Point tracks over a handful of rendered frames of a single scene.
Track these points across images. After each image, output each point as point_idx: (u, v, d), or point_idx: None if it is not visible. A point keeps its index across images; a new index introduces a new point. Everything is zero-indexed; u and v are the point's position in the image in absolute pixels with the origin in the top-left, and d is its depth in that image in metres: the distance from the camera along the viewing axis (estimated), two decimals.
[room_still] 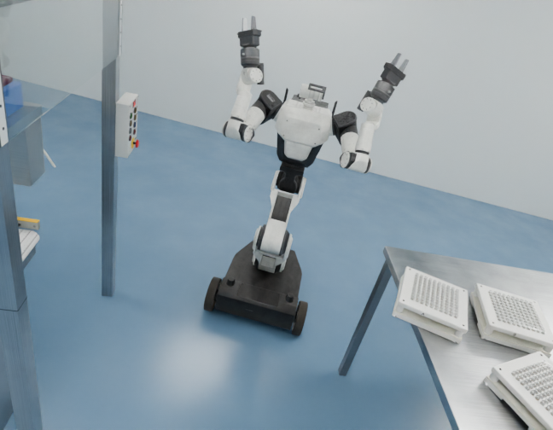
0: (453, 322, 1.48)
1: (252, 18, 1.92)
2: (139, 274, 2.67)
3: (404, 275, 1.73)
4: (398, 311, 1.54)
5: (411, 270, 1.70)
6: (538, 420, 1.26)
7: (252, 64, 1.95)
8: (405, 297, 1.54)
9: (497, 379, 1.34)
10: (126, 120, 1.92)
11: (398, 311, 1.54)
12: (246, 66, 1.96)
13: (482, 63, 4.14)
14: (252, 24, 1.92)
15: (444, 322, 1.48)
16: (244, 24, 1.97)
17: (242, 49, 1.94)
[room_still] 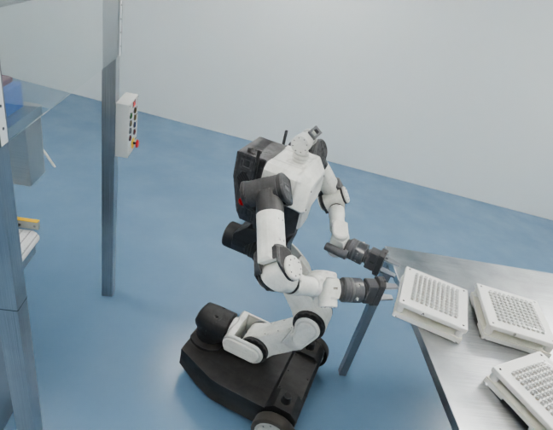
0: (453, 322, 1.48)
1: (390, 299, 1.56)
2: (139, 274, 2.67)
3: (404, 275, 1.73)
4: (398, 311, 1.54)
5: (411, 270, 1.70)
6: (538, 420, 1.26)
7: (342, 300, 1.49)
8: (405, 297, 1.54)
9: (497, 379, 1.34)
10: (126, 120, 1.92)
11: (398, 311, 1.54)
12: (343, 293, 1.47)
13: (482, 63, 4.14)
14: (383, 300, 1.55)
15: (444, 322, 1.48)
16: (391, 284, 1.54)
17: (362, 298, 1.48)
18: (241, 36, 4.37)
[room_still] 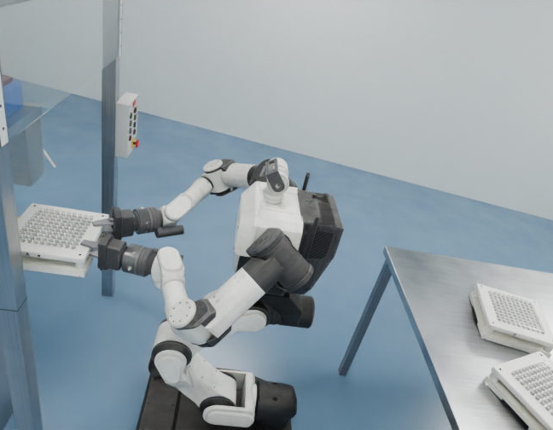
0: (46, 206, 1.39)
1: None
2: None
3: (83, 268, 1.25)
4: None
5: (77, 254, 1.23)
6: (538, 420, 1.26)
7: None
8: (99, 219, 1.39)
9: (497, 379, 1.34)
10: (126, 120, 1.92)
11: None
12: None
13: (482, 63, 4.14)
14: (103, 228, 1.41)
15: (56, 208, 1.41)
16: (101, 222, 1.37)
17: (133, 213, 1.48)
18: (241, 36, 4.37)
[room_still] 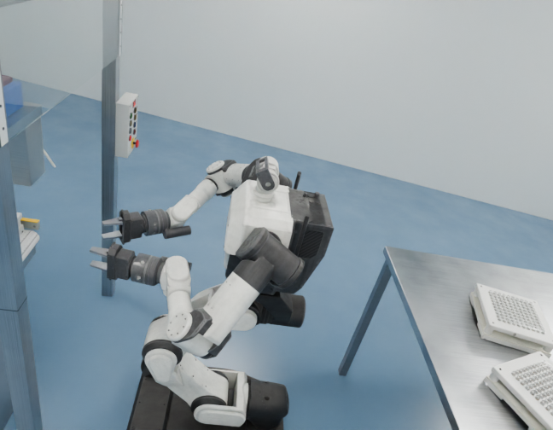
0: None
1: (105, 235, 1.44)
2: None
3: None
4: None
5: None
6: (538, 420, 1.26)
7: None
8: None
9: (497, 379, 1.34)
10: (126, 120, 1.92)
11: None
12: None
13: (482, 63, 4.14)
14: (113, 233, 1.45)
15: None
16: (110, 222, 1.40)
17: (142, 215, 1.52)
18: (241, 36, 4.37)
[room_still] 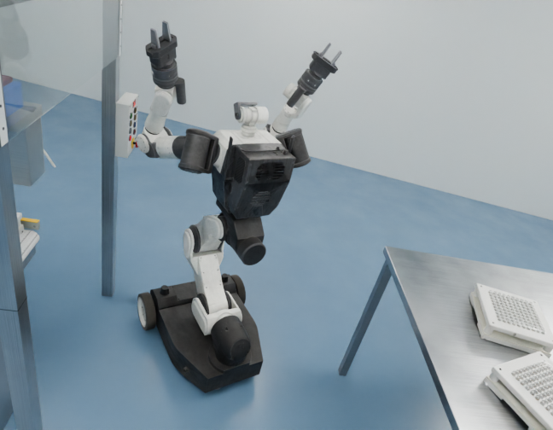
0: None
1: (328, 44, 1.74)
2: (139, 274, 2.67)
3: None
4: None
5: None
6: (538, 420, 1.26)
7: None
8: None
9: (497, 379, 1.34)
10: (126, 120, 1.92)
11: None
12: None
13: (482, 63, 4.14)
14: (323, 49, 1.75)
15: None
16: (338, 57, 1.75)
17: None
18: (241, 36, 4.37)
